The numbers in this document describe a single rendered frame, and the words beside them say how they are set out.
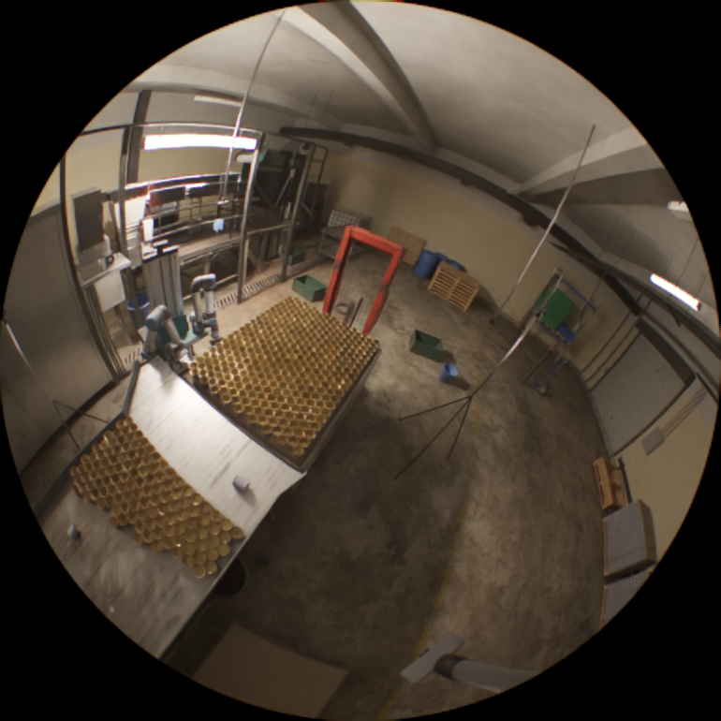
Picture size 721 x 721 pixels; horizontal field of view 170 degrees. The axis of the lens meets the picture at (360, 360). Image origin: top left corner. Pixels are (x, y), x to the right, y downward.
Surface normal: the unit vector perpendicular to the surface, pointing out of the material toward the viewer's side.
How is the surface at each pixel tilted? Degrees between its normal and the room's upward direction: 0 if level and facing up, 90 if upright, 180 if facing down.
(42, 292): 90
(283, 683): 0
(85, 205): 90
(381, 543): 0
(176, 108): 90
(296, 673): 0
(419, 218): 90
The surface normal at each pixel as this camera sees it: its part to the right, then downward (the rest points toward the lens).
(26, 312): 0.86, 0.49
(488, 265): -0.40, 0.53
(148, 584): 0.30, -0.69
